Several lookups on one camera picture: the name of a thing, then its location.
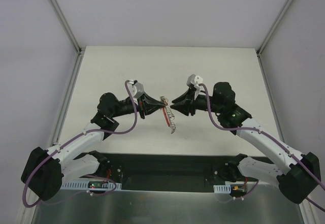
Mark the aluminium side rail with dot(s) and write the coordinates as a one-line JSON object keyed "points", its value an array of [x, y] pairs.
{"points": [[271, 99], [57, 128]]}

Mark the right aluminium side rail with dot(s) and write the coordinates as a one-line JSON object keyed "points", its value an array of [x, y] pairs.
{"points": [[271, 99]]}

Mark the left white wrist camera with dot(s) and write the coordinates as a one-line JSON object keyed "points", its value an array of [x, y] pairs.
{"points": [[136, 89]]}

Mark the right aluminium frame post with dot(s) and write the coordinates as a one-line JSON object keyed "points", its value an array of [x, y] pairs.
{"points": [[276, 23]]}

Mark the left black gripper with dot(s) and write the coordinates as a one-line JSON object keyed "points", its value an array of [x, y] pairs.
{"points": [[141, 105]]}

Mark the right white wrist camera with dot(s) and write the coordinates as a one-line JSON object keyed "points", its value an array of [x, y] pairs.
{"points": [[194, 80]]}

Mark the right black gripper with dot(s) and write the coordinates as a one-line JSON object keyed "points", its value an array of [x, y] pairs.
{"points": [[191, 104]]}

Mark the white cable duct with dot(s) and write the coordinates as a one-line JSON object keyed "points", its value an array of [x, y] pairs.
{"points": [[90, 185], [222, 189]]}

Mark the aluminium frame post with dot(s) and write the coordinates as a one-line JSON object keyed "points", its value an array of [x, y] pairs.
{"points": [[65, 25], [276, 23]]}

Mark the left white cable duct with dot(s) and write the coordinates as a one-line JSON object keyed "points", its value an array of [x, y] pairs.
{"points": [[90, 185]]}

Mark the left aluminium side rail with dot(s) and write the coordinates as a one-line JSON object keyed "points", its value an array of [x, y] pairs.
{"points": [[57, 128]]}

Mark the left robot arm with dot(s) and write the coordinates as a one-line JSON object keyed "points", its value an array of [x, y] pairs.
{"points": [[48, 169]]}

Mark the keyring holder with rings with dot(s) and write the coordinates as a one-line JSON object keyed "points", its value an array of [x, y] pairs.
{"points": [[168, 114]]}

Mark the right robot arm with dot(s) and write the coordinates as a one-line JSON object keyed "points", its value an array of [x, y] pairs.
{"points": [[295, 174]]}

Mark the left aluminium frame post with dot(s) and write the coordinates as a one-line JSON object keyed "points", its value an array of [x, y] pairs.
{"points": [[65, 25]]}

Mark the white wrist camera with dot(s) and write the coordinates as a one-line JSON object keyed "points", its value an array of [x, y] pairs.
{"points": [[136, 89], [194, 80]]}

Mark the right white cable duct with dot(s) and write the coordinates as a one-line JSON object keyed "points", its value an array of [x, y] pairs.
{"points": [[222, 189]]}

